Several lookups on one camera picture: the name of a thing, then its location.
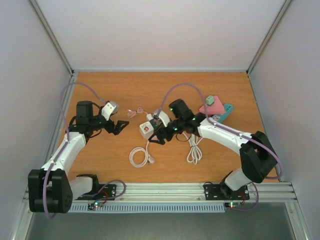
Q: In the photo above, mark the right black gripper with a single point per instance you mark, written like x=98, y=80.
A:
x=162, y=134

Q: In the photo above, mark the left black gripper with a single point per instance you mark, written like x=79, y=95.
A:
x=117, y=129

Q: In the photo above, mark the white cube socket adapter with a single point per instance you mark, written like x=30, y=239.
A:
x=146, y=130

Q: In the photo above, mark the white usb charger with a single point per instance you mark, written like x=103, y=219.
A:
x=149, y=117

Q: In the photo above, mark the green cube socket adapter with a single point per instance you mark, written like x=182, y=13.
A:
x=155, y=123

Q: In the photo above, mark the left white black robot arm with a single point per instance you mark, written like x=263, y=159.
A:
x=49, y=190

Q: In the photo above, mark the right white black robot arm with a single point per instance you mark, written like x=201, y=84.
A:
x=257, y=156

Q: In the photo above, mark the light green plug adapter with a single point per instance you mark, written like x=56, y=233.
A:
x=210, y=100

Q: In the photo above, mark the pink triangular power strip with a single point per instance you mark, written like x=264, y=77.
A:
x=217, y=108

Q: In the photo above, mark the teal power strip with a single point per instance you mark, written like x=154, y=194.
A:
x=228, y=109

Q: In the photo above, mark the left controller board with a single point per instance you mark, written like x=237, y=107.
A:
x=96, y=205

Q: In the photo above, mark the controller board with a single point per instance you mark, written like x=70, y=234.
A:
x=96, y=205
x=233, y=205

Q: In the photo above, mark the right controller board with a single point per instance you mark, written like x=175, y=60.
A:
x=233, y=205

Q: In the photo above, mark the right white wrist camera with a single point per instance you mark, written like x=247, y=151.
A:
x=161, y=116

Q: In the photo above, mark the aluminium front rail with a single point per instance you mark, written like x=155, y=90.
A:
x=143, y=193

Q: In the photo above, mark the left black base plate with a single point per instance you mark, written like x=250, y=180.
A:
x=100, y=193

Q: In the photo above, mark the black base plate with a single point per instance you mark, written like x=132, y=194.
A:
x=212, y=191
x=100, y=193

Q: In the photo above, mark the grey slotted cable duct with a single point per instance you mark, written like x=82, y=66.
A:
x=135, y=208

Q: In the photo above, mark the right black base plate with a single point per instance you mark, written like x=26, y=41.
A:
x=212, y=191

